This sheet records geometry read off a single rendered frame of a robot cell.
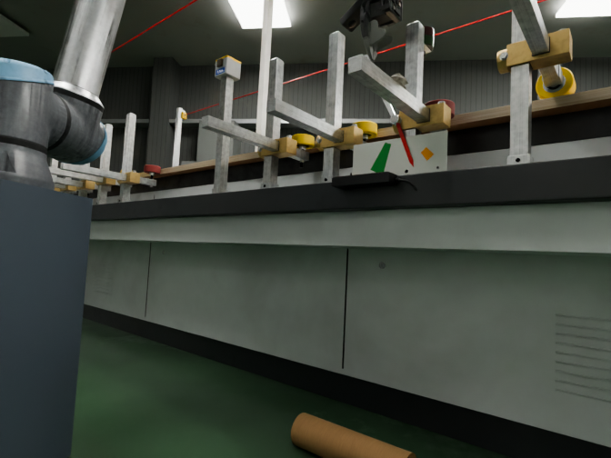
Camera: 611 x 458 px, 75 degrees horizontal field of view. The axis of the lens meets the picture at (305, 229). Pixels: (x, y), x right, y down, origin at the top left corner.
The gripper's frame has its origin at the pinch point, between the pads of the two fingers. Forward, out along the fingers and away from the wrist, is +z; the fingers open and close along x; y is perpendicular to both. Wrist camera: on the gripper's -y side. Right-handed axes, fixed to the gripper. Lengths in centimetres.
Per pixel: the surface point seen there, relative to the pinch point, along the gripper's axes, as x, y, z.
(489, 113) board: 23.2, 23.0, 12.6
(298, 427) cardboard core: -6, -14, 95
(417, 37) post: 6.3, 10.2, -4.4
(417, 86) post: 6.7, 10.2, 8.3
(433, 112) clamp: 5.5, 14.8, 16.3
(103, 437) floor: -36, -54, 100
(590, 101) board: 23, 45, 14
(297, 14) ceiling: 251, -250, -237
